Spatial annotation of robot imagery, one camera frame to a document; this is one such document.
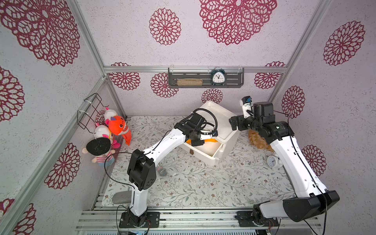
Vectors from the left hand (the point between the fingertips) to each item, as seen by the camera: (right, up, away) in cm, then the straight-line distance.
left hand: (199, 136), depth 87 cm
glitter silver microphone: (-22, -21, +1) cm, 31 cm away
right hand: (+19, +11, -14) cm, 26 cm away
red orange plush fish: (-50, +7, +2) cm, 51 cm away
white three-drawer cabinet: (+13, -6, -5) cm, 15 cm away
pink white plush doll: (-56, +4, -1) cm, 57 cm away
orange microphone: (+7, -2, -5) cm, 9 cm away
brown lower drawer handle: (-5, -8, -8) cm, 12 cm away
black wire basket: (-59, +10, -11) cm, 61 cm away
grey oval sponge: (-42, -32, -9) cm, 54 cm away
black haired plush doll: (-53, -5, -10) cm, 54 cm away
